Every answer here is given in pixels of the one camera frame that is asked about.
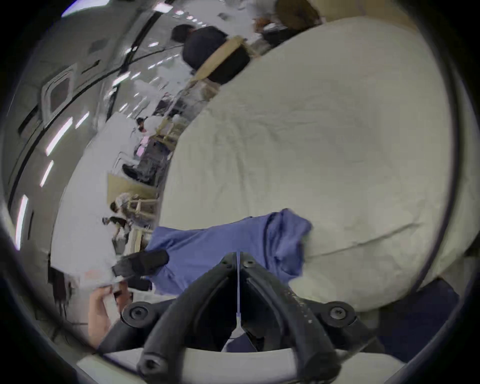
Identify wooden chair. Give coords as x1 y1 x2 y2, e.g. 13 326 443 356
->
192 35 260 82

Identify blue shirt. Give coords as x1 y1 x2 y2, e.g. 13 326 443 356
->
144 208 313 298

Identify person's left hand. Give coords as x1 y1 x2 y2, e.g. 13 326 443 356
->
87 282 134 347

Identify bed with beige sheet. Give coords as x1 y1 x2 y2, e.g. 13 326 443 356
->
157 15 477 314

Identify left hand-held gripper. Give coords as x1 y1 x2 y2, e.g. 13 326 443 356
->
80 249 170 298

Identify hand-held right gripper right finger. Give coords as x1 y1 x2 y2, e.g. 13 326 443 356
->
239 252 387 384

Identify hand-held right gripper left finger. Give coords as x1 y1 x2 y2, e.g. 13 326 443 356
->
98 252 239 384

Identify person's legs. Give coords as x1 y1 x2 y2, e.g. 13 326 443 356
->
377 279 463 362

